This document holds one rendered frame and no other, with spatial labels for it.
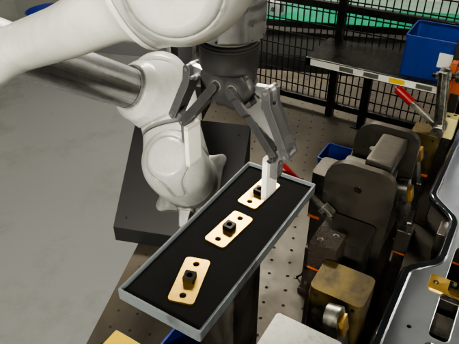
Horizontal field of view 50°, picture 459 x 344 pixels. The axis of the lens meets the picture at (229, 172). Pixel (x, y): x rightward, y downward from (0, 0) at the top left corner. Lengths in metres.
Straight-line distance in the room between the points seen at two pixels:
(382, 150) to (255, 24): 0.46
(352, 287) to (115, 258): 1.72
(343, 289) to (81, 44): 0.55
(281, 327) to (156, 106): 0.66
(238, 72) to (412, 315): 0.54
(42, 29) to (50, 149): 2.81
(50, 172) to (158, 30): 2.74
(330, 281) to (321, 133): 1.18
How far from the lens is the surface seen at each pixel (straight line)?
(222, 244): 0.76
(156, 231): 1.40
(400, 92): 1.32
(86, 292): 2.31
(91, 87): 1.11
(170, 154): 1.14
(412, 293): 0.96
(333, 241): 0.87
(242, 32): 0.57
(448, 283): 1.00
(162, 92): 1.20
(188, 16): 0.36
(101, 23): 0.46
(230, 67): 0.59
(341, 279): 0.84
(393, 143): 0.99
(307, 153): 1.82
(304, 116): 2.06
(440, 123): 1.32
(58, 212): 2.76
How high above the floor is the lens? 1.69
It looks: 36 degrees down
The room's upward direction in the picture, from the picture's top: straight up
